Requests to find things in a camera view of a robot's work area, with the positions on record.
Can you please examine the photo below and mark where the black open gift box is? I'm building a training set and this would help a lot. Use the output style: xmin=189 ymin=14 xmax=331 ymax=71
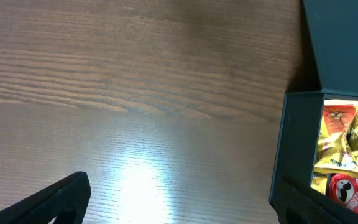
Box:
xmin=269 ymin=0 xmax=358 ymax=205

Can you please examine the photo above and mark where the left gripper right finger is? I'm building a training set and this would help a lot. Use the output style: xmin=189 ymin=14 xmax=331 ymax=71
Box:
xmin=270 ymin=177 xmax=358 ymax=224

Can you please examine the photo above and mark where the yellow biscuit packet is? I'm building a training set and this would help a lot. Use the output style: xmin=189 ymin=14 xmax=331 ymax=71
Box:
xmin=311 ymin=172 xmax=329 ymax=195

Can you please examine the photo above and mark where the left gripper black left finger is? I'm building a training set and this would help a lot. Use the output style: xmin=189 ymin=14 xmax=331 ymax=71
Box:
xmin=0 ymin=172 xmax=91 ymax=224

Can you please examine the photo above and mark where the red Pringles can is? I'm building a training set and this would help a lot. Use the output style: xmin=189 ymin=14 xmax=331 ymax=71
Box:
xmin=329 ymin=174 xmax=358 ymax=213

